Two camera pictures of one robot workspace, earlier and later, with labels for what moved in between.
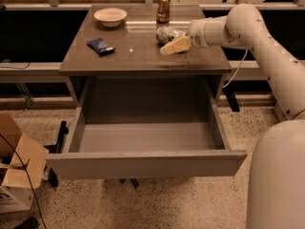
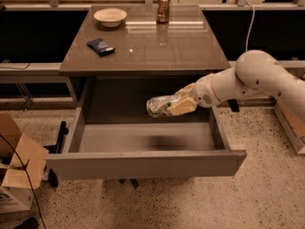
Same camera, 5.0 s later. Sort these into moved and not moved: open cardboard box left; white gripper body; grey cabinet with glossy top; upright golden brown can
Moved: white gripper body
Not moved: grey cabinet with glossy top; open cardboard box left; upright golden brown can
